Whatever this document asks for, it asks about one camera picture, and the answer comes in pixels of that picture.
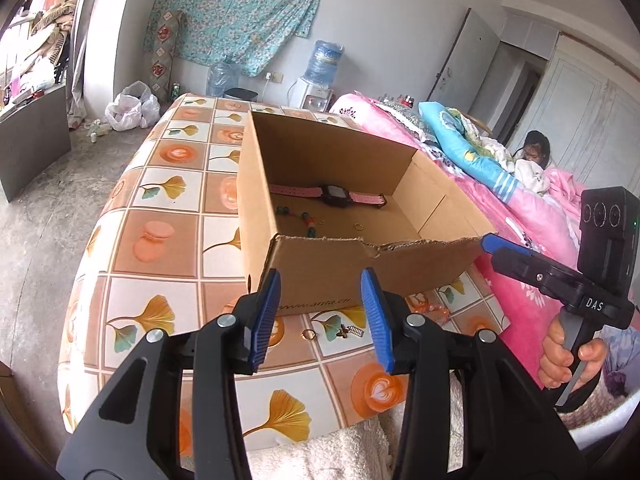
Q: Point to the right hand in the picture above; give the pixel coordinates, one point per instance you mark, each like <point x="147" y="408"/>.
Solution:
<point x="555" y="362"/>

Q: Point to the brown cardboard box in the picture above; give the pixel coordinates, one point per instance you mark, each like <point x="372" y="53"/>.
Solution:
<point x="425" y="236"/>

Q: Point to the pink floral blanket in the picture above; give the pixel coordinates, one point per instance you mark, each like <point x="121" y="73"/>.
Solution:
<point x="543" y="214"/>

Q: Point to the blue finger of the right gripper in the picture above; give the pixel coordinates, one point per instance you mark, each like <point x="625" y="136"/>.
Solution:
<point x="492" y="244"/>

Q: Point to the black camera box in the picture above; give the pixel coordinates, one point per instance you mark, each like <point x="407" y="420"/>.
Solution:
<point x="609" y="223"/>

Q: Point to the small dark charm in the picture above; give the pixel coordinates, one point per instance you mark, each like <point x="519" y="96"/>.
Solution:
<point x="349" y="330"/>

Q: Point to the white plastic bag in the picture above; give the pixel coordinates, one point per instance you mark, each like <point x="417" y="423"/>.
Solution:
<point x="134" y="107"/>

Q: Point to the white wardrobe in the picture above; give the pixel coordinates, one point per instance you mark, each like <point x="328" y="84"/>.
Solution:
<point x="588" y="108"/>

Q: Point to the dark cabinet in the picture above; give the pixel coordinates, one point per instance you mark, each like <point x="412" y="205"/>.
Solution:
<point x="33" y="136"/>

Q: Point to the blue quilt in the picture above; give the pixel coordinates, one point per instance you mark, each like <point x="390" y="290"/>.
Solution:
<point x="449" y="134"/>

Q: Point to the patterned tablecloth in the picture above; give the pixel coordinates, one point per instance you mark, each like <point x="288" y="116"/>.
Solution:
<point x="166" y="255"/>

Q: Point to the white door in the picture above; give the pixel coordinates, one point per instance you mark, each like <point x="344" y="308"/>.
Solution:
<point x="466" y="65"/>

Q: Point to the water dispenser with bottle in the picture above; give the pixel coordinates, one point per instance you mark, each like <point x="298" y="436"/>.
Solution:
<point x="313" y="90"/>

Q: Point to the blue water jug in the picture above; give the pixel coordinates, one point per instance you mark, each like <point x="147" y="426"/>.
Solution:
<point x="222" y="76"/>

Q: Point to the person in bed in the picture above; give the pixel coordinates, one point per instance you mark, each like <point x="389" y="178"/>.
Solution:
<point x="536" y="148"/>

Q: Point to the teal floral wall cloth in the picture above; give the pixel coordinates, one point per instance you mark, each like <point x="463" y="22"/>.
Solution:
<point x="249" y="32"/>

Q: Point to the pink strap smartwatch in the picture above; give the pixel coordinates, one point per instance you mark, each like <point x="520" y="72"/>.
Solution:
<point x="331" y="195"/>

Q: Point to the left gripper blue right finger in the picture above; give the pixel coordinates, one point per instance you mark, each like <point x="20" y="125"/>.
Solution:
<point x="379" y="317"/>

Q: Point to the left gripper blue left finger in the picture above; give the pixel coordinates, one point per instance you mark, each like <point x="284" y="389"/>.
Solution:
<point x="259" y="326"/>

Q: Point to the clothes pile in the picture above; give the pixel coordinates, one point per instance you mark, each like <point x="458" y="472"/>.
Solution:
<point x="34" y="52"/>

